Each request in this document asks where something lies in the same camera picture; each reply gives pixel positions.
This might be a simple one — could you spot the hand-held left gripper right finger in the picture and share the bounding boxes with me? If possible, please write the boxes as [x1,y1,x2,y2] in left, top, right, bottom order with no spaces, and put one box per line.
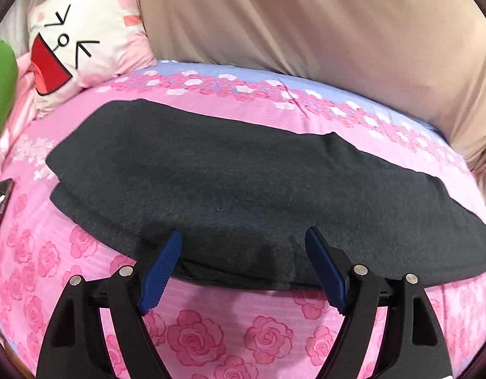
[305,227,454,379]

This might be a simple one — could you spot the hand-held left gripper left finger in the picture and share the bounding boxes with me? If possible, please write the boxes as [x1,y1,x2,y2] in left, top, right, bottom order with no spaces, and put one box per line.
[37,230,183,379]

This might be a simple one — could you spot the dark grey pants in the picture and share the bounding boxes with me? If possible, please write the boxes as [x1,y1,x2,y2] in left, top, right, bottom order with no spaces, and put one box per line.
[46,99,486,291]

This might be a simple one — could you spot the pink rose print bed sheet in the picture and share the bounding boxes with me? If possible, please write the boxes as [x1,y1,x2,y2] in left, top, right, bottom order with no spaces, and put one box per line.
[0,59,486,379]

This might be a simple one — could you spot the pink striped blanket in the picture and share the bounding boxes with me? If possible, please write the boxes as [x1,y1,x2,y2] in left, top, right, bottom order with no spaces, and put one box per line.
[0,53,44,166]

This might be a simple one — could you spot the green rounded object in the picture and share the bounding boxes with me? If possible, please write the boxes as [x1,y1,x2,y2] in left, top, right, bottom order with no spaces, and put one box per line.
[0,39,18,147]

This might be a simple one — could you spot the beige draped cloth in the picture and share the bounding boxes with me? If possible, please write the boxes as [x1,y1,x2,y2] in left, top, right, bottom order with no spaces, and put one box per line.
[68,0,486,176]

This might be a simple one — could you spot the white pink cartoon face pillow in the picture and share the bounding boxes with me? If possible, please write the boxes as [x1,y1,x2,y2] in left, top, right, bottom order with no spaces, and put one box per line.
[27,0,157,111]

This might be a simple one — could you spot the white crumpled cloth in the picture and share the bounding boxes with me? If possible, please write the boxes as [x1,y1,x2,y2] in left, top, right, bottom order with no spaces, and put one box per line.
[0,0,72,54]

